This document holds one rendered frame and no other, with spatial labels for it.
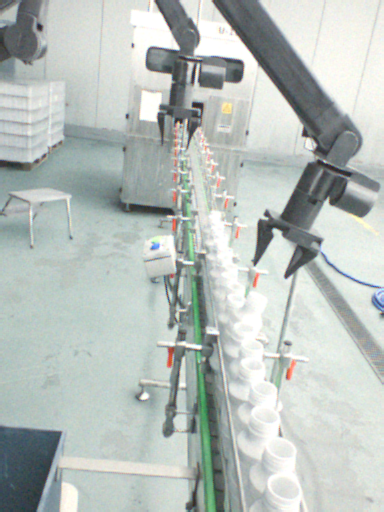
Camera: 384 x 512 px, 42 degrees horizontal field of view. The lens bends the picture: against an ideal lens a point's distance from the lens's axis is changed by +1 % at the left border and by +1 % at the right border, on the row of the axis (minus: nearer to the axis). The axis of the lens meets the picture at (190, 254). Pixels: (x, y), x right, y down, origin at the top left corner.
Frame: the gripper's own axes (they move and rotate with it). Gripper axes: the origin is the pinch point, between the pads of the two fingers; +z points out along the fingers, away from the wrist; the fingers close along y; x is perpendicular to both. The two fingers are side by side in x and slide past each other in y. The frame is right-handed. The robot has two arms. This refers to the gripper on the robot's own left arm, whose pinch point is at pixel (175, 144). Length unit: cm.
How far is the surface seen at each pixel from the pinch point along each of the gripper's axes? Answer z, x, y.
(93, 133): 124, -972, 174
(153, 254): 29.3, 3.4, 2.1
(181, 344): 31, 46, -6
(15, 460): 52, 56, 21
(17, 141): 99, -576, 215
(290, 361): 32, 46, -27
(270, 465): 25, 82, -15
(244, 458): 29, 77, -14
